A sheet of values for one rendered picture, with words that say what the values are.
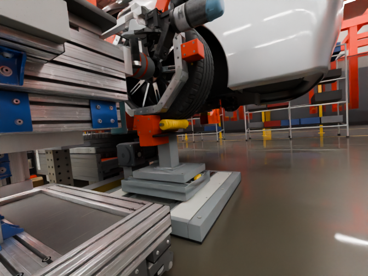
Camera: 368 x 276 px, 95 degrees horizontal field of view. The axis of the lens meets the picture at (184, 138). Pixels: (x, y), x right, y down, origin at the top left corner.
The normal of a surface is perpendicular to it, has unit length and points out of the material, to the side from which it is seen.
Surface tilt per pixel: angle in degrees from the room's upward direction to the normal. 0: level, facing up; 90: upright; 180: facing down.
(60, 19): 90
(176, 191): 90
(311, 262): 0
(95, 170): 90
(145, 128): 90
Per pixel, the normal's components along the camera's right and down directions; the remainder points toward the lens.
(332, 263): -0.08, -0.99
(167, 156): -0.49, 0.10
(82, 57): 0.86, -0.04
